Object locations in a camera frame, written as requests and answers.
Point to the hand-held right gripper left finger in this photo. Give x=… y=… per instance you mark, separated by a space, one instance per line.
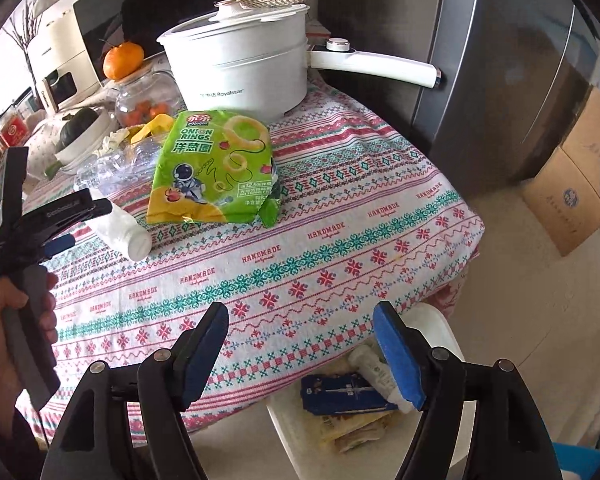
x=205 y=360

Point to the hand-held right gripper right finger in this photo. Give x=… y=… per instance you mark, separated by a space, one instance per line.
x=400 y=360

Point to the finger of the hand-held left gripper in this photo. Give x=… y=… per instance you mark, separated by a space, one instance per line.
x=97 y=209
x=60 y=246

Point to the white bottle with green label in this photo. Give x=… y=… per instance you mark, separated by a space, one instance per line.
x=370 y=365

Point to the plain white plastic bottle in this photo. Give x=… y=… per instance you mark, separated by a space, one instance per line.
x=130 y=240

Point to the blue carton box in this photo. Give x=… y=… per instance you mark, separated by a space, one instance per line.
x=340 y=392

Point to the yellow snack packet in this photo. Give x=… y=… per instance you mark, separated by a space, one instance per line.
x=345 y=430

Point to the green snack bag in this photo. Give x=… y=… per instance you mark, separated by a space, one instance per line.
x=205 y=170

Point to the white plastic bin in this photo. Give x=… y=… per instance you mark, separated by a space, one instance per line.
x=290 y=440

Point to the crushed clear plastic bottle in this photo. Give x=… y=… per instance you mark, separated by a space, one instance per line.
x=115 y=165

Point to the small floral cloth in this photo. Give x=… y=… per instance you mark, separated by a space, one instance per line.
x=42 y=147

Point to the yellow wrapper piece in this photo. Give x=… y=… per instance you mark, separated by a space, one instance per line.
x=150 y=127

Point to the red label packet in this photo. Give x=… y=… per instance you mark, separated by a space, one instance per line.
x=12 y=132

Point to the glass jar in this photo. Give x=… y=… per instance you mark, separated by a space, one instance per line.
x=140 y=105

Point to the orange tangerine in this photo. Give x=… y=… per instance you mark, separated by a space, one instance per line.
x=122 y=60

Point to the white countertop appliance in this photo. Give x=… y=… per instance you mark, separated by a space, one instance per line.
x=65 y=60

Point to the patterned striped tablecloth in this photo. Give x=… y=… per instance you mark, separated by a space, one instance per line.
x=305 y=240

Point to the dried branches in vase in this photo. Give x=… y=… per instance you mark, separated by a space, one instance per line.
x=22 y=35

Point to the white electric cooking pot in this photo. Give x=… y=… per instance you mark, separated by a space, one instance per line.
x=240 y=70

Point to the blue plastic chair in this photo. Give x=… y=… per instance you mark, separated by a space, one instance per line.
x=590 y=460

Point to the grey refrigerator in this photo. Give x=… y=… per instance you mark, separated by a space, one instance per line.
x=480 y=85

